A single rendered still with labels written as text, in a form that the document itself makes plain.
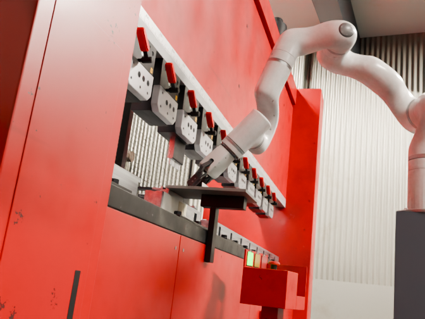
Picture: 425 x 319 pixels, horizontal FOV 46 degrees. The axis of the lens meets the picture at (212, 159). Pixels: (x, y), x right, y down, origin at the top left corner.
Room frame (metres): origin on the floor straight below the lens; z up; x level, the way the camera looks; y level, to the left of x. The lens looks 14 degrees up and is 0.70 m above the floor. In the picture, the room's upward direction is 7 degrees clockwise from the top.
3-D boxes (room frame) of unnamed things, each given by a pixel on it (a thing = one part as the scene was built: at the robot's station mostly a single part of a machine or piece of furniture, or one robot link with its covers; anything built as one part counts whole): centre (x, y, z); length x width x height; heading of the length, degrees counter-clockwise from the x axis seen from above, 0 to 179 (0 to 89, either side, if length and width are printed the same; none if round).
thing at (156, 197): (1.72, 0.11, 0.92); 0.39 x 0.06 x 0.10; 162
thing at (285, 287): (1.78, -0.26, 0.75); 0.20 x 0.16 x 0.18; 150
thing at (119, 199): (2.27, -0.12, 0.85); 3.00 x 0.21 x 0.04; 162
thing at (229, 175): (2.21, -0.06, 1.26); 0.15 x 0.09 x 0.17; 162
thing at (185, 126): (1.64, 0.13, 1.26); 0.15 x 0.09 x 0.17; 162
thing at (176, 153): (1.67, 0.13, 1.13); 0.10 x 0.02 x 0.10; 162
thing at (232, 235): (2.87, -0.27, 0.92); 1.68 x 0.06 x 0.10; 162
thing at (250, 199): (1.62, -0.02, 1.00); 0.26 x 0.18 x 0.01; 72
